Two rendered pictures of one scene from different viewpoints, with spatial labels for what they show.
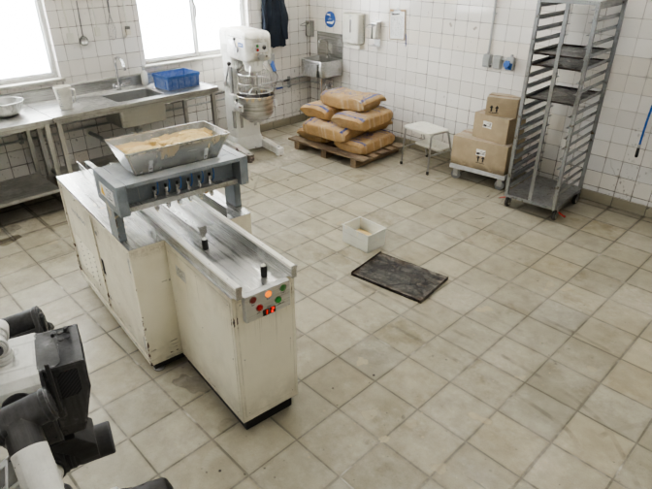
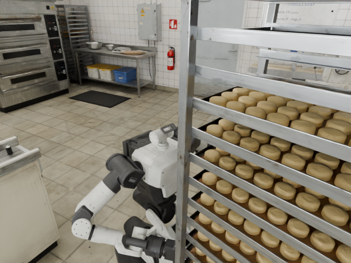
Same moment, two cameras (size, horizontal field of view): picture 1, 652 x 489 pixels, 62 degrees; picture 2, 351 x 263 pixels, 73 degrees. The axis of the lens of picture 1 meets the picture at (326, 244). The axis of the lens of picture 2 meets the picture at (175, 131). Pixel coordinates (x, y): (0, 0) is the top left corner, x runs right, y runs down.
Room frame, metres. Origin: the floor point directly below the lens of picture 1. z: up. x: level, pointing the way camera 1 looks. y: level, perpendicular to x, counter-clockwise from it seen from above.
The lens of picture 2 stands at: (1.49, 1.93, 1.73)
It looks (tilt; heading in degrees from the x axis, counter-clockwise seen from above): 27 degrees down; 251
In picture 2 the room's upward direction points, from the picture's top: 1 degrees clockwise
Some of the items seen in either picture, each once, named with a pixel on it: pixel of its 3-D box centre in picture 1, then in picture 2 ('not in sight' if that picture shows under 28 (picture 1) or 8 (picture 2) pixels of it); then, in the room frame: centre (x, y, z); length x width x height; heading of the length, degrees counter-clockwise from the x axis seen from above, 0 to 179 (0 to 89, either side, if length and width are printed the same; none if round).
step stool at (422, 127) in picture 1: (429, 146); not in sight; (5.82, -1.14, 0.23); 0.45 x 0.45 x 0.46; 36
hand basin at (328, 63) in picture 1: (325, 57); not in sight; (7.23, 0.01, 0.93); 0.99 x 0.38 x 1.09; 44
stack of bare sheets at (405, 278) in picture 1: (399, 275); not in sight; (3.45, -0.55, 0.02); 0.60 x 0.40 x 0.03; 52
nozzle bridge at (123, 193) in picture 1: (176, 191); not in sight; (2.71, 0.81, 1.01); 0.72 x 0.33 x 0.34; 129
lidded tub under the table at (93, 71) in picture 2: not in sight; (98, 70); (1.45, -4.36, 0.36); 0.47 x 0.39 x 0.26; 43
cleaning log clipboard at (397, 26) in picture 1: (398, 26); not in sight; (6.63, -0.82, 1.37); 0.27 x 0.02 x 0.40; 44
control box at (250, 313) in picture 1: (266, 300); (28, 158); (2.03, 0.27, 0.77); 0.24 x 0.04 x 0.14; 129
